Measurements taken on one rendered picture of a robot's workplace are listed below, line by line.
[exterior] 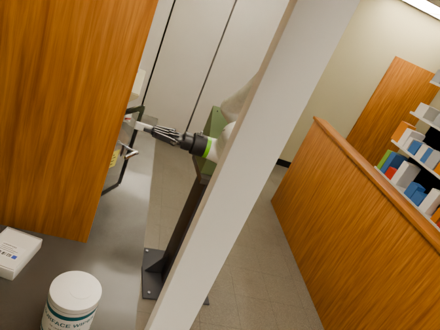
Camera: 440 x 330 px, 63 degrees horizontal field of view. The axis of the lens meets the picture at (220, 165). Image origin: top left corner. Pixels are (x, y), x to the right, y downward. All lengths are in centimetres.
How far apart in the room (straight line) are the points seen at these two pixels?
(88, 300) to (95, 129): 49
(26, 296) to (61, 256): 19
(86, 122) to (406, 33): 493
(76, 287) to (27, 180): 42
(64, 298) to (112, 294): 26
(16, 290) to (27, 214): 27
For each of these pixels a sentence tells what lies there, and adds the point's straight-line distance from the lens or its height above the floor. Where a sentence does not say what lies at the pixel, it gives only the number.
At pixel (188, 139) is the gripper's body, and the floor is 133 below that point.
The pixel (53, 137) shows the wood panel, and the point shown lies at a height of 132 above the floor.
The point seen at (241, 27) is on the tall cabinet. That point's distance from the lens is 434.
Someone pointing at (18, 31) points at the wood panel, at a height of 160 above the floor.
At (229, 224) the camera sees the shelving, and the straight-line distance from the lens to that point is 35.
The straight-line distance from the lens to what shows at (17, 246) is 132.
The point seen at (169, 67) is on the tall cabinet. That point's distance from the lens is 436.
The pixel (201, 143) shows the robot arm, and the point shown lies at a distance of 147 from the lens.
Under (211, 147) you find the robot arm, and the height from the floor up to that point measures 133.
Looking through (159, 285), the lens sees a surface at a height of 2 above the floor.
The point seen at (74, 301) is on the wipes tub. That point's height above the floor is 109.
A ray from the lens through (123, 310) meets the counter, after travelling 124.
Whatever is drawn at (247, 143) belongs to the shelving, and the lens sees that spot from 31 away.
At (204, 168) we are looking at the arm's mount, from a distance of 211.
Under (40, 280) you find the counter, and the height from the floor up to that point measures 94.
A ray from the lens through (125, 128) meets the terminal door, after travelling 144.
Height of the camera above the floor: 188
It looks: 24 degrees down
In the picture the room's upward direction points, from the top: 24 degrees clockwise
